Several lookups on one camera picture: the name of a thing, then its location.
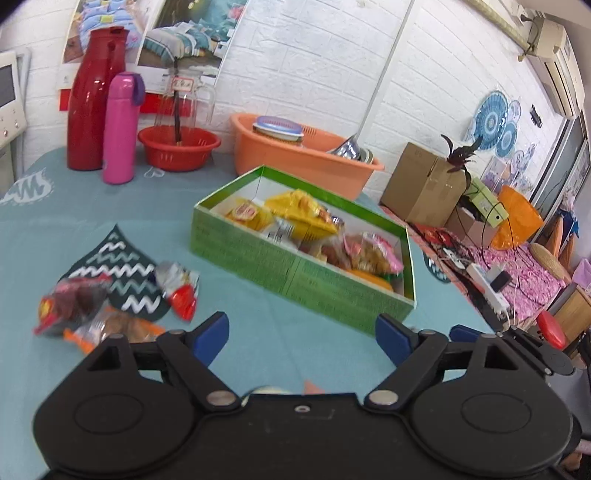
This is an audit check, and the orange plastic basin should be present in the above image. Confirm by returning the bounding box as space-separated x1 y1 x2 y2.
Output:
229 113 385 202

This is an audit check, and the orange brown snack packet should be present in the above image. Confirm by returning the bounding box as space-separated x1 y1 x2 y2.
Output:
64 308 165 355

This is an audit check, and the large cardboard box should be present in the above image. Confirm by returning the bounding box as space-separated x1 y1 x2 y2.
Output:
379 141 468 228

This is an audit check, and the large yellow snack packet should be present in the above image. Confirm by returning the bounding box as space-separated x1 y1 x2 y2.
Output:
265 189 345 241

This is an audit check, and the red white snack packet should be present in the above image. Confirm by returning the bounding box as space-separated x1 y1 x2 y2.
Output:
154 261 202 322

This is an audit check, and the red thermos flask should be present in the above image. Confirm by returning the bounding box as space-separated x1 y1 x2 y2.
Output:
66 26 130 172

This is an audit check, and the orange bag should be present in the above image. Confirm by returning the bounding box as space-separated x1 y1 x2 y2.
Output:
490 185 546 251

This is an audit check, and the white machine with screen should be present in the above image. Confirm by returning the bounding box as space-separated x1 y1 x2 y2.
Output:
0 50 33 195

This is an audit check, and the red stool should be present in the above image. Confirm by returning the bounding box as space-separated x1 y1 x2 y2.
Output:
535 309 569 352

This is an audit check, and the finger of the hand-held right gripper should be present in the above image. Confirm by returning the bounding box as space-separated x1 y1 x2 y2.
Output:
450 324 574 377

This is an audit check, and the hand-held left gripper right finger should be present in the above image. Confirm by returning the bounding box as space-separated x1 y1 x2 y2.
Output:
364 313 520 412

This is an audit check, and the green cardboard box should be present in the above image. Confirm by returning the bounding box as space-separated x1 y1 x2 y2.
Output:
189 165 417 336

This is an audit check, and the small yellow snack packet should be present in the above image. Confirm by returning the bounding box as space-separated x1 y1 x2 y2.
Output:
225 198 274 232

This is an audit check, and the white air conditioner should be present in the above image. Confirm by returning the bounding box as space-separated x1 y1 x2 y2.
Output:
525 13 585 119

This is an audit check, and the plain orange snack packet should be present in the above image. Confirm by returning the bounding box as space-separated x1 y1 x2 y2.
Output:
349 270 394 292

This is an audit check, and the small green box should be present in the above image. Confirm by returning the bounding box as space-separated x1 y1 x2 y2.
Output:
463 178 509 228

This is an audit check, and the red plastic basin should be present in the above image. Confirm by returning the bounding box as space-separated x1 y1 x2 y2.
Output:
137 125 222 173

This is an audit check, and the white wall pipe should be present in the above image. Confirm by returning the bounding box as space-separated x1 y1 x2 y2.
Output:
359 0 417 136

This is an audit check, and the dark red snack packet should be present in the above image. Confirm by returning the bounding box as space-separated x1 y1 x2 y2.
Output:
33 274 114 337

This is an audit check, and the small blue wall plate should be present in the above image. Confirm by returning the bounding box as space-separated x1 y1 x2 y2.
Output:
495 120 519 158

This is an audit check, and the pink orange snack packet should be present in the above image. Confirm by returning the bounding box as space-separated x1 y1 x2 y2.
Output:
342 232 405 277

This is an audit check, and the woven cushion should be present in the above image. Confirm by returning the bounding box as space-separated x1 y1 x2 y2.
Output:
528 242 572 278

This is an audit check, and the white power strip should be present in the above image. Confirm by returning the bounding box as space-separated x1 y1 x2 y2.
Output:
465 263 509 320

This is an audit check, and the pink floral cloth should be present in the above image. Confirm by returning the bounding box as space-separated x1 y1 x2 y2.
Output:
405 220 570 334

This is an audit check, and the wooden cabinet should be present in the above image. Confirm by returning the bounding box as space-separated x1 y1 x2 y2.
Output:
551 283 591 357

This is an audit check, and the teal tablecloth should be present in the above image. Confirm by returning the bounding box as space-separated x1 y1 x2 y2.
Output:
0 147 498 480

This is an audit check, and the bedding wall poster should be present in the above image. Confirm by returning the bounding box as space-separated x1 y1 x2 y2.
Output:
59 0 167 112
137 0 250 70

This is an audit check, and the glass jar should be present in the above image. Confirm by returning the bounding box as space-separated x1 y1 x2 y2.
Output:
154 68 217 136

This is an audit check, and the blue lid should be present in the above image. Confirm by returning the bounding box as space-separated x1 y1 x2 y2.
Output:
252 115 306 145

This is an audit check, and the shiny metal item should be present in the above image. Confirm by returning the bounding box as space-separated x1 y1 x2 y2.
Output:
327 134 376 164

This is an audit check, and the pink bottle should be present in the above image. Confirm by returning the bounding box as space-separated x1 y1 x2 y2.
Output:
102 71 147 186

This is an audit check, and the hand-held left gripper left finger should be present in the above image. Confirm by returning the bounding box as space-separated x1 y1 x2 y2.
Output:
87 311 242 413

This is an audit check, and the purple leaf plant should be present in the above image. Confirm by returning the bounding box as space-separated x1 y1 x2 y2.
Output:
440 133 484 188

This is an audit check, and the small cardboard box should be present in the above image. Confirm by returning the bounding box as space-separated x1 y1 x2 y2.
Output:
444 205 496 251

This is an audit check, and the large blue wall plate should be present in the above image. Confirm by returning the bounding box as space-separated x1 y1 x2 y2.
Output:
473 90 509 140

